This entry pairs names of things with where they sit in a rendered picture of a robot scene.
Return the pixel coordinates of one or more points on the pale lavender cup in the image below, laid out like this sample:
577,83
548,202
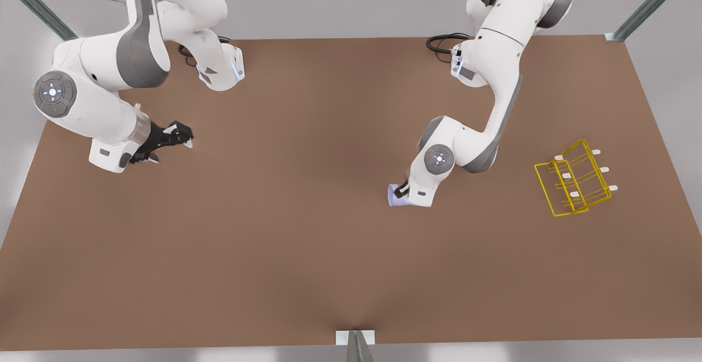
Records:
396,199

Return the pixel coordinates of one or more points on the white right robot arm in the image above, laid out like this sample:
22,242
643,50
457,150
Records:
104,71

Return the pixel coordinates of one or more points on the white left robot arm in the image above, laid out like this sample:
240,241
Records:
499,60

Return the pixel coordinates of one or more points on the silver frame post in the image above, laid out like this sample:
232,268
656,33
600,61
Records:
35,3
650,3
357,345

